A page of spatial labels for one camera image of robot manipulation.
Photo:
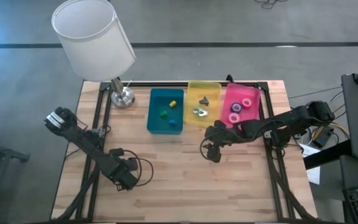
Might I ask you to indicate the white paper sheet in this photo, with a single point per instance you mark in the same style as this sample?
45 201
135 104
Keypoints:
309 151
315 176

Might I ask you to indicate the black staple remover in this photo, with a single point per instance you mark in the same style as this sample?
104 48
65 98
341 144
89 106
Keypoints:
204 100

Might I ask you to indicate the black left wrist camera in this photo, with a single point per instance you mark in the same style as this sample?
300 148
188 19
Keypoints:
132 164

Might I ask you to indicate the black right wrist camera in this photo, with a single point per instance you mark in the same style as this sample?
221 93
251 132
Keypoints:
220 123

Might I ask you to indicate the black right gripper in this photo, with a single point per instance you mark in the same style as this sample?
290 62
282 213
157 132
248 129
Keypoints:
219 135

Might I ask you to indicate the red tape roll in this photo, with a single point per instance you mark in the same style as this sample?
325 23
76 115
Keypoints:
246 102

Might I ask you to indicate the teal staple remover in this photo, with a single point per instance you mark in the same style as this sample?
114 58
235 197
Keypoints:
202 113
196 109

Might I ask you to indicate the green mini stapler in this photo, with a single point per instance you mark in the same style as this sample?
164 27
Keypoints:
163 114

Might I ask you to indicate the yellow mini stapler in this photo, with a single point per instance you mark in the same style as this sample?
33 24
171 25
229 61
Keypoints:
172 103

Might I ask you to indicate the yellow plastic bin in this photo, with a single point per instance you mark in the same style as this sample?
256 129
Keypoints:
210 90

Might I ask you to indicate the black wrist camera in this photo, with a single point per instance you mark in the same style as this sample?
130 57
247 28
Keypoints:
132 164
220 123

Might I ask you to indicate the blue tape roll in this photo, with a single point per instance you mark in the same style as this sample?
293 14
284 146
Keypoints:
236 107

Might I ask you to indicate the black bar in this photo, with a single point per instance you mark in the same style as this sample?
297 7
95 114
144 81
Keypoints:
328 155

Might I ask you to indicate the black clamp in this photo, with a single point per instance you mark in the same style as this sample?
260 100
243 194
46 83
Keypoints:
229 78

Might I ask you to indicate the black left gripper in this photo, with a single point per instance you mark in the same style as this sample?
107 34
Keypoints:
123 175

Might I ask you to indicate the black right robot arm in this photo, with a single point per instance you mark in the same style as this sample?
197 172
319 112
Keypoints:
291 119

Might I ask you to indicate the black aluminium table frame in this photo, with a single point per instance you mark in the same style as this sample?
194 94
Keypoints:
154 84

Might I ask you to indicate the black power brick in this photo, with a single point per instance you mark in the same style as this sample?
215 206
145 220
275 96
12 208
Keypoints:
322 137

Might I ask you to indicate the pink tape roll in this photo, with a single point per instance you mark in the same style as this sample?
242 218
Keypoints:
234 117

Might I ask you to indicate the pink plastic bin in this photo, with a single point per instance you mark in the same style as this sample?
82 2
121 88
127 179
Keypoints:
253 93

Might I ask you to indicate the teal plastic bin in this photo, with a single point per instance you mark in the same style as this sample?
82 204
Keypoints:
157 124

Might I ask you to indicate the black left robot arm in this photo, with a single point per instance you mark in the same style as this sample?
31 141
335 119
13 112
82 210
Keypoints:
85 143

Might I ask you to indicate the blue mini stapler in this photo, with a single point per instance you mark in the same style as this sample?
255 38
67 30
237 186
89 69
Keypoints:
172 122

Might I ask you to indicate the silver lamp stand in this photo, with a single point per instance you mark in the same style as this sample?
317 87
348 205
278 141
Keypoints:
92 40

